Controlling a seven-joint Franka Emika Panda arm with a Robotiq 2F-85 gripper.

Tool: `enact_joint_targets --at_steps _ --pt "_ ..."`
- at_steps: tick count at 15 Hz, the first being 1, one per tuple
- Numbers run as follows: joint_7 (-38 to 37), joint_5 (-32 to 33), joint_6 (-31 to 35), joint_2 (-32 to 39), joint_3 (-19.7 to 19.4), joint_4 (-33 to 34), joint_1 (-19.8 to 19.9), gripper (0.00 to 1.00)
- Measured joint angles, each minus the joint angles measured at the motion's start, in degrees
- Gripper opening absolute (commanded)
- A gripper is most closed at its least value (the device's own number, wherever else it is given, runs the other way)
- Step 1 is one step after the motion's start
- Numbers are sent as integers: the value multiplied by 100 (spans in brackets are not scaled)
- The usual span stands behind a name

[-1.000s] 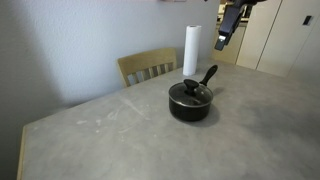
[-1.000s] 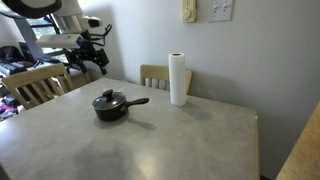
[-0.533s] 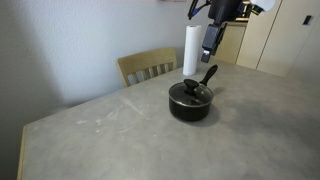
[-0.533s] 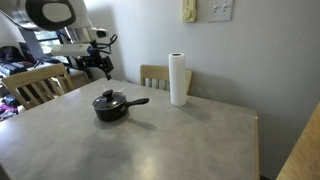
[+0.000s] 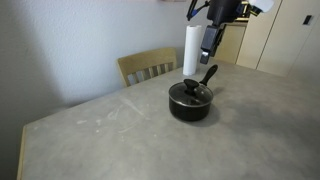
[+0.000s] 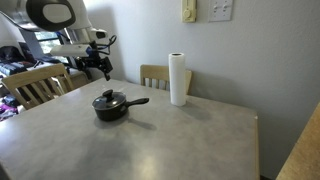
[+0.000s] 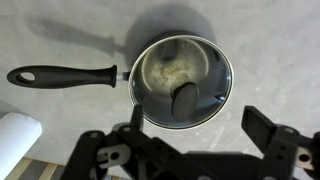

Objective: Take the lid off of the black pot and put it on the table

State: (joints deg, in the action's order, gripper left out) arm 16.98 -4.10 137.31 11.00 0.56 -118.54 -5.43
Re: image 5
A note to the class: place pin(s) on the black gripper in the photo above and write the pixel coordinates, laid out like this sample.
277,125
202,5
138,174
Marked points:
221,11

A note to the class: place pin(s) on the glass lid with black knob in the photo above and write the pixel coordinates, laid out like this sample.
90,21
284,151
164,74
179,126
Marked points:
190,91

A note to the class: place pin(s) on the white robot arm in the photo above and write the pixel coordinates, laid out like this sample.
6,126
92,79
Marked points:
263,4

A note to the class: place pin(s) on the beige low cabinet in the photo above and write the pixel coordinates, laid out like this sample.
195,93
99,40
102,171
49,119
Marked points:
230,43

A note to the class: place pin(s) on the white paper towel roll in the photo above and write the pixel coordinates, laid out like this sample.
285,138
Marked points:
192,50

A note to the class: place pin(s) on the beige narrow cabinet door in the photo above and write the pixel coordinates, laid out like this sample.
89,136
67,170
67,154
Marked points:
258,36

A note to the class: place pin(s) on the wooden chair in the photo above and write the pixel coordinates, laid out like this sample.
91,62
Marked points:
146,65

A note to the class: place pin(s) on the beige wide cabinet door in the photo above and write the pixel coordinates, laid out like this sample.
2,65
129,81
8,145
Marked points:
293,43

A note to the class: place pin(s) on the black wall switch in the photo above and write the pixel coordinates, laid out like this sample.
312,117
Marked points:
307,19

